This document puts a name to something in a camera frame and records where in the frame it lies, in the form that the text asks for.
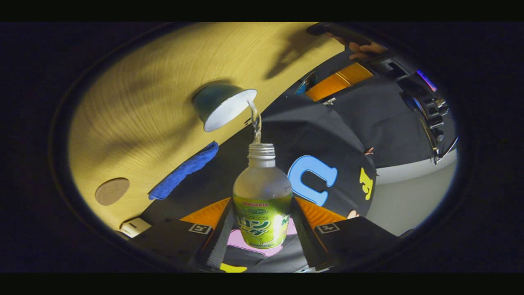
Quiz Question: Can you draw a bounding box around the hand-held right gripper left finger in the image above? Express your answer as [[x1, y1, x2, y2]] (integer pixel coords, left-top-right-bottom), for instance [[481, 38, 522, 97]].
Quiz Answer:
[[127, 197, 236, 271]]

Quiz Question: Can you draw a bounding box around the clear water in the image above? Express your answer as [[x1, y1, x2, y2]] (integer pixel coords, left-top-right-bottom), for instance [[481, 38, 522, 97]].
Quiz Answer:
[[247, 98, 262, 144]]

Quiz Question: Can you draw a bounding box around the white toaster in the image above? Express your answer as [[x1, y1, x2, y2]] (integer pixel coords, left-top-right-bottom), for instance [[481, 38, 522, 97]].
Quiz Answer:
[[120, 217, 152, 238]]

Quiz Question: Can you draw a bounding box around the silver water bottle green label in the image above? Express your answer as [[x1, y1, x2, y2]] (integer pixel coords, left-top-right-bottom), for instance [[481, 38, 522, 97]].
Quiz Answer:
[[233, 143, 293, 250]]

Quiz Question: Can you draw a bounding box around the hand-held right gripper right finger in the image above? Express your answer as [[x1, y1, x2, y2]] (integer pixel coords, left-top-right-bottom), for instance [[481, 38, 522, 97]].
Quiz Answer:
[[289, 197, 400, 271]]

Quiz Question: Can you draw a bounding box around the white teacup with teal outside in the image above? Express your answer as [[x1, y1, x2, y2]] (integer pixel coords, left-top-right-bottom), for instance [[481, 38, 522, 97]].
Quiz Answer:
[[192, 83, 258, 132]]

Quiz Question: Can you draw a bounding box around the round brown coaster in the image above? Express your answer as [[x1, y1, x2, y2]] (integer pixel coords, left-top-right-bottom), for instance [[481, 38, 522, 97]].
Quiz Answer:
[[95, 177, 131, 206]]

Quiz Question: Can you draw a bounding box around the blue towel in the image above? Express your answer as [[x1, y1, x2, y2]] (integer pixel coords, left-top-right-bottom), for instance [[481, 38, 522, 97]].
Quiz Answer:
[[148, 141, 219, 200]]

